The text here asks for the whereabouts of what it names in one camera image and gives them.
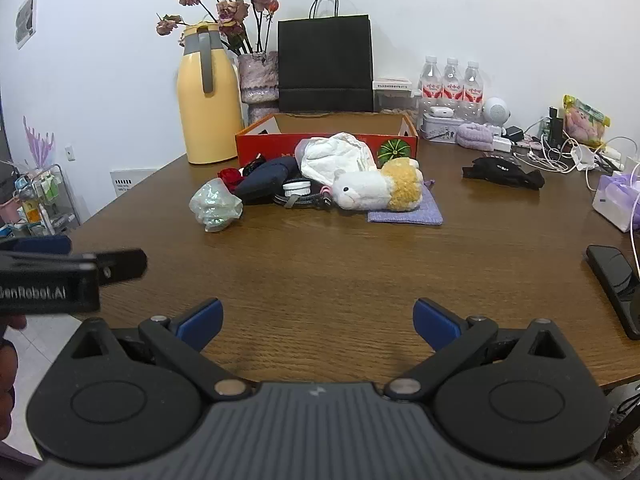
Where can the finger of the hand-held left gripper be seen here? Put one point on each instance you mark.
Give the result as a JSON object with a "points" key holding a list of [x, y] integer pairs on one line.
{"points": [[40, 245], [122, 266]]}

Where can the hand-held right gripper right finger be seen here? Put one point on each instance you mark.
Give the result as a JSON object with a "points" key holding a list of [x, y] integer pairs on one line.
{"points": [[435, 325]]}

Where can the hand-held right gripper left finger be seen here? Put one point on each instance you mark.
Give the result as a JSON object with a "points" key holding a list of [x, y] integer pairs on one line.
{"points": [[202, 322]]}

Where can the purple woven pouch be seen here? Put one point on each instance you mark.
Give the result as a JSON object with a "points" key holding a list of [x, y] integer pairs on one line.
{"points": [[420, 214]]}

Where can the red cardboard box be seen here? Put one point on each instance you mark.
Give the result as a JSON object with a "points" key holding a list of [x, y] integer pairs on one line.
{"points": [[265, 147]]}

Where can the person's left hand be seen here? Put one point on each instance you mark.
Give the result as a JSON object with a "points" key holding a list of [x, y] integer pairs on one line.
{"points": [[14, 322]]}

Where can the white rolling cart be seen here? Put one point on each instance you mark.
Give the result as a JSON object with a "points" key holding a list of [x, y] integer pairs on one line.
{"points": [[40, 205]]}

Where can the purple coral ornament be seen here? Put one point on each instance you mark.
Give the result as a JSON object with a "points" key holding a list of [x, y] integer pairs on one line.
{"points": [[39, 145]]}

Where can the iridescent crumpled plastic bag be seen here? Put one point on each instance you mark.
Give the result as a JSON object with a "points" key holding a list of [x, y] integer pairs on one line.
{"points": [[215, 205]]}

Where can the red flower ornament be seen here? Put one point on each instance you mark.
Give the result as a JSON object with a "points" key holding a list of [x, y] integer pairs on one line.
{"points": [[229, 177]]}

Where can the white yellow alpaca plush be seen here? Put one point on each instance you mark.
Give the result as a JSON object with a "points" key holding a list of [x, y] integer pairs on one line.
{"points": [[365, 190]]}

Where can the navy blue pouch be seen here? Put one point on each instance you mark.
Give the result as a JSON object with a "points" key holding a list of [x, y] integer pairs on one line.
{"points": [[265, 180]]}

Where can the small white jar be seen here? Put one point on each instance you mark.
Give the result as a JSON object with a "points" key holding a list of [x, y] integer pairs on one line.
{"points": [[296, 189]]}

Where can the black knit glove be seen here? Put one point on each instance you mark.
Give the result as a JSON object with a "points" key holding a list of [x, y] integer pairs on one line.
{"points": [[505, 171]]}

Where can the yellow thermos jug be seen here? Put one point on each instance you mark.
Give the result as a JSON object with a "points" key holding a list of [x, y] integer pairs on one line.
{"points": [[210, 110]]}

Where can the black smartphone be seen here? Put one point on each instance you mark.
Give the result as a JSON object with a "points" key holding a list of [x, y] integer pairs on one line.
{"points": [[615, 280]]}

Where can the white charger plug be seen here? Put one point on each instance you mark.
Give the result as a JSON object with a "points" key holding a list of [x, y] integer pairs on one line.
{"points": [[502, 144]]}

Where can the purple fuzzy cloth roll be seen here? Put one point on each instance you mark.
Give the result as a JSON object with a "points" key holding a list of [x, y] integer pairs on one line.
{"points": [[480, 136]]}

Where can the white crumpled bag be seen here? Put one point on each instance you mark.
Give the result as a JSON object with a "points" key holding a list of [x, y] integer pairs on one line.
{"points": [[335, 155]]}

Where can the pale tin box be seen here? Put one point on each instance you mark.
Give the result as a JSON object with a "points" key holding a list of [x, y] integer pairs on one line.
{"points": [[442, 127]]}

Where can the black power adapter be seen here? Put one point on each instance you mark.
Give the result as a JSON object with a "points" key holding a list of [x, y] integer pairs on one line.
{"points": [[513, 133]]}

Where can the white earbuds case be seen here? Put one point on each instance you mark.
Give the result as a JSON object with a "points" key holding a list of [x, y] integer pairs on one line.
{"points": [[441, 110]]}

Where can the white purple gift bag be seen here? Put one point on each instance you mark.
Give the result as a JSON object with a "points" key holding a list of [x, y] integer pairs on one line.
{"points": [[617, 200]]}

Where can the white round speaker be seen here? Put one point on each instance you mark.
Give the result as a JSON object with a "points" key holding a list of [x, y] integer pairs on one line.
{"points": [[496, 110]]}

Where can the fuzzy purple vase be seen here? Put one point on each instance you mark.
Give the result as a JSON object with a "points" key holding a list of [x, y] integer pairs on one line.
{"points": [[257, 80]]}

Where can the small dark bottle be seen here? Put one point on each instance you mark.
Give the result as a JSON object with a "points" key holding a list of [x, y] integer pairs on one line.
{"points": [[555, 125]]}

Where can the clear storage box white lid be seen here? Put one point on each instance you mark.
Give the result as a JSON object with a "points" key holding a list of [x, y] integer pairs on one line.
{"points": [[395, 92]]}

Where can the pink yellow snack packet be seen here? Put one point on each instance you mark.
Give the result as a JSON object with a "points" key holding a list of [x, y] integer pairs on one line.
{"points": [[585, 120]]}

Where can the dried pink flower bouquet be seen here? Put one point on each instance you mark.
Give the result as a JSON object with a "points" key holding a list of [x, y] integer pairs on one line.
{"points": [[232, 10]]}

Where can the black paper bag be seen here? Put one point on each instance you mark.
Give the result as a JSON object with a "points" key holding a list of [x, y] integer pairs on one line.
{"points": [[325, 60]]}

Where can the white wall outlet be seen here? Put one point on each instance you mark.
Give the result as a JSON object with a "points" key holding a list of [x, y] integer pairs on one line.
{"points": [[69, 153]]}

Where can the wall poster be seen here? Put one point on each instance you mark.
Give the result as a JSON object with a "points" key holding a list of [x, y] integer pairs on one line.
{"points": [[26, 19]]}

